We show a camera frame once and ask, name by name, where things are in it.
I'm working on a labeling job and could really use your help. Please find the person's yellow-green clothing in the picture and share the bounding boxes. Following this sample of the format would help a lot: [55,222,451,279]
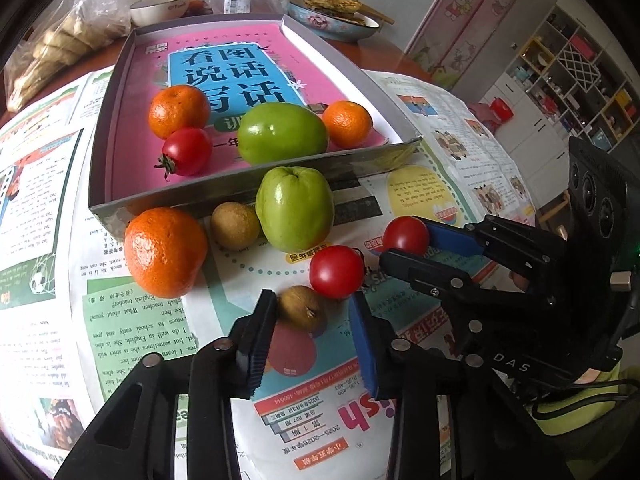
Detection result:
[525,360,640,441]

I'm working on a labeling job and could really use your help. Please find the white ceramic bowl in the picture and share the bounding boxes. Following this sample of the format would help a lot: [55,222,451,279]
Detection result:
[130,0,192,27]

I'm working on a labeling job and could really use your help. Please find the black cable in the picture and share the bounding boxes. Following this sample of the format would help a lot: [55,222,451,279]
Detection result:
[530,380,631,418]

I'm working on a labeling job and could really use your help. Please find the colourful student newspaper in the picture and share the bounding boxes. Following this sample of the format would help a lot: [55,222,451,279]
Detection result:
[200,67,538,480]

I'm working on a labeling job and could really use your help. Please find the white picture newspaper sheet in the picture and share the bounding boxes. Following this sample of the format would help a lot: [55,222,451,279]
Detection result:
[0,67,236,480]

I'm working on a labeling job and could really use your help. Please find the brown kiwi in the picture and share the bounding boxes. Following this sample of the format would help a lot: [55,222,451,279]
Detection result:
[209,202,261,251]

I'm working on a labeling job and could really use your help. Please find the large orange mandarin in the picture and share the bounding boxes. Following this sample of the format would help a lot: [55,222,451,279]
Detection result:
[124,207,209,299]

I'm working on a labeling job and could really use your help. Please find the green jujube fruit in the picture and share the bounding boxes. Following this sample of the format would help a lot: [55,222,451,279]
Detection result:
[255,166,334,253]
[237,102,329,165]

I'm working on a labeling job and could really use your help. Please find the blue floral bowl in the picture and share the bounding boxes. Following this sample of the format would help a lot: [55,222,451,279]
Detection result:
[287,0,381,43]

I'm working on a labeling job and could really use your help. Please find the clear bag of flatbreads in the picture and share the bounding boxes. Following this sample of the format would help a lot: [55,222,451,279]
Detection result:
[2,7,136,111]

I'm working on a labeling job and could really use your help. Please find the small orange mandarin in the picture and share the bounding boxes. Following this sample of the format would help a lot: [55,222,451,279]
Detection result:
[321,100,374,149]

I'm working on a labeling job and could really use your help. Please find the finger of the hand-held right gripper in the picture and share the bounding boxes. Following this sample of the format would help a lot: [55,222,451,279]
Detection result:
[379,249,481,306]
[412,215,566,281]

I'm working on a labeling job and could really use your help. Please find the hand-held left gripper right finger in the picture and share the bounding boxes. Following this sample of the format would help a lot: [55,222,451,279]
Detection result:
[348,291,576,480]

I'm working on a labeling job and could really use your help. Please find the small brown longan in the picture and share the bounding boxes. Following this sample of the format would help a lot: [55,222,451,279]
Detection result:
[277,285,327,333]

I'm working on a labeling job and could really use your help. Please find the shallow grey cardboard box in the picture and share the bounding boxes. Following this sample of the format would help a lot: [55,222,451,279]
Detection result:
[87,12,423,233]

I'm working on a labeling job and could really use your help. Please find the white cubby shelf unit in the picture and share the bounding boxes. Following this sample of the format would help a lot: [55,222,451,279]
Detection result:
[480,2,640,156]

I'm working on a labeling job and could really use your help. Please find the red plastic stool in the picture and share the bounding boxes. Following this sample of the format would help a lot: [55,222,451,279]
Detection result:
[487,97,516,123]

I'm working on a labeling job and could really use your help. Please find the wooden chopstick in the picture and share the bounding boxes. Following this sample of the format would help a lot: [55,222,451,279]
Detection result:
[357,6,395,25]
[359,2,396,22]

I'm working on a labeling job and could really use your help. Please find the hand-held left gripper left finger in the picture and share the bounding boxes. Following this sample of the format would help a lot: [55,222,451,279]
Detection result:
[55,289,278,480]

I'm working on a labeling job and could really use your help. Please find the pink children's book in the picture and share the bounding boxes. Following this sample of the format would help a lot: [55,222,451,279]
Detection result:
[107,22,396,196]

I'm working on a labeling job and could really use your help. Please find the stack of fried pancakes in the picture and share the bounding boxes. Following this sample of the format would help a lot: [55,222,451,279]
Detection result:
[305,0,363,16]

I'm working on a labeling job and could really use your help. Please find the red cherry tomato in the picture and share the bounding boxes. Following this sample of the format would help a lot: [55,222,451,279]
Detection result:
[309,245,366,300]
[154,127,213,181]
[382,216,431,256]

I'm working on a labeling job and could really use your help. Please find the pink cartoon curtain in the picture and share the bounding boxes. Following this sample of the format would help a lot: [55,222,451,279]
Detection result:
[402,0,538,91]

